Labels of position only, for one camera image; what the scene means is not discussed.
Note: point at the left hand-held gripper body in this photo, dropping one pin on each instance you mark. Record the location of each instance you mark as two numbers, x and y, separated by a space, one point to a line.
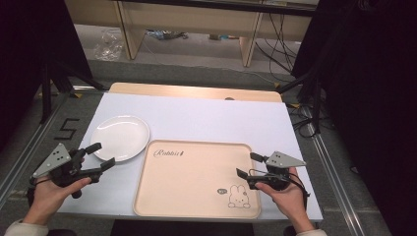
54 161

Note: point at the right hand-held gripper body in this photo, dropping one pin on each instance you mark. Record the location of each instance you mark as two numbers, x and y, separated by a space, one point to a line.
282 160

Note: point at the white round plate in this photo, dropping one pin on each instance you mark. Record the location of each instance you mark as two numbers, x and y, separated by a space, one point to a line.
119 136

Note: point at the beige tray with rabbit print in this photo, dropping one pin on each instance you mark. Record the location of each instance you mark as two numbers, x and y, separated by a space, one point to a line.
193 180

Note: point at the person's left hand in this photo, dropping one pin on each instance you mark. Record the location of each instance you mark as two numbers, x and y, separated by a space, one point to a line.
47 198

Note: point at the person's right hand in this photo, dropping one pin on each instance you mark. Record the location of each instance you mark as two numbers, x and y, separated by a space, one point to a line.
290 200

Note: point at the black metal stand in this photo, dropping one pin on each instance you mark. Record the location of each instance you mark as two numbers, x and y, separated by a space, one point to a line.
314 98
47 95

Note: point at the white table mat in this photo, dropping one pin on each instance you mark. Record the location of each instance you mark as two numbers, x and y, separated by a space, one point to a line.
203 118

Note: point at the light wooden table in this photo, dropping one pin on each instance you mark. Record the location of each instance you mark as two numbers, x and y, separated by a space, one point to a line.
183 90

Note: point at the clear plastic bag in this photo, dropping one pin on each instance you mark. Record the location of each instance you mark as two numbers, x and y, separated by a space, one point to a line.
108 46

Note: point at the black curtain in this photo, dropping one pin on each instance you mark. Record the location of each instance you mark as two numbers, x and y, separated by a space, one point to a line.
373 98
29 49

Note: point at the light wooden desk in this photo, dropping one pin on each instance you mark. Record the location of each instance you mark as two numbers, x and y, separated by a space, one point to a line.
193 16

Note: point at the aluminium floor rail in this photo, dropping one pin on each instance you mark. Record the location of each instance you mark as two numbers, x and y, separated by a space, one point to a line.
337 183
29 154

